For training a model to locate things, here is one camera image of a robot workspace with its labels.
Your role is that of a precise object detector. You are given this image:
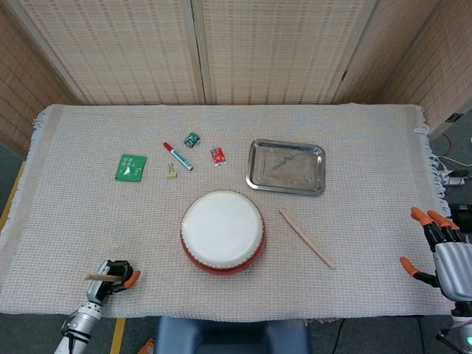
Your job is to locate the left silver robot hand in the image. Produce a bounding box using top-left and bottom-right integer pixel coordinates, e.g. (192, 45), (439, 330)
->
(85, 259), (142, 308)

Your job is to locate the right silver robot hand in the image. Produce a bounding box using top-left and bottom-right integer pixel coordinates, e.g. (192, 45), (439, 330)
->
(399, 206), (472, 305)

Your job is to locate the wooden drumstick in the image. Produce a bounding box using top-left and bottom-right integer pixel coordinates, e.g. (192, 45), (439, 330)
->
(83, 272), (123, 283)
(277, 207), (338, 271)

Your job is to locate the red drum with white skin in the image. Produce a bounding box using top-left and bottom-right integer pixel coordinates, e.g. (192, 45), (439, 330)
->
(179, 189), (266, 277)

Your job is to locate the stainless steel tray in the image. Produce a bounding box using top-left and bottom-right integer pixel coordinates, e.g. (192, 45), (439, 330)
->
(245, 138), (327, 197)

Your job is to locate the black box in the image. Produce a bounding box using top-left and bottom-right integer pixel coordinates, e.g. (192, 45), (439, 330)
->
(451, 204), (472, 234)

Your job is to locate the beige waffle-weave tablecloth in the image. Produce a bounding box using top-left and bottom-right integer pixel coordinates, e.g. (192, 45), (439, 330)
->
(0, 103), (460, 319)

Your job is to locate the white power strip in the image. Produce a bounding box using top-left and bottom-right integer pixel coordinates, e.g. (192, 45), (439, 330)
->
(443, 170), (467, 187)

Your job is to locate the green foil packet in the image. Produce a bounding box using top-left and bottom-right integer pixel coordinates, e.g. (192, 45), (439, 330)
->
(114, 153), (148, 183)

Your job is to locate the marker pen with red cap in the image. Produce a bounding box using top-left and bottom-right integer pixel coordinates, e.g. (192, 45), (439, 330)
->
(162, 141), (195, 173)

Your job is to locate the small green circuit module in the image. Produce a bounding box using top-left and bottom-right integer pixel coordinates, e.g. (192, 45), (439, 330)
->
(183, 131), (202, 150)

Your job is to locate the small red circuit board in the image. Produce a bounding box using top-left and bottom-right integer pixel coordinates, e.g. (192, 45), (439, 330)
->
(209, 146), (227, 166)

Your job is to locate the woven folding screen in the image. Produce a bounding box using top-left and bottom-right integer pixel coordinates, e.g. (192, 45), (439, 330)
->
(0, 0), (472, 158)

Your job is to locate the red cable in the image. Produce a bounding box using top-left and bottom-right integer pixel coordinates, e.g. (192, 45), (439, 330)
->
(440, 133), (456, 158)

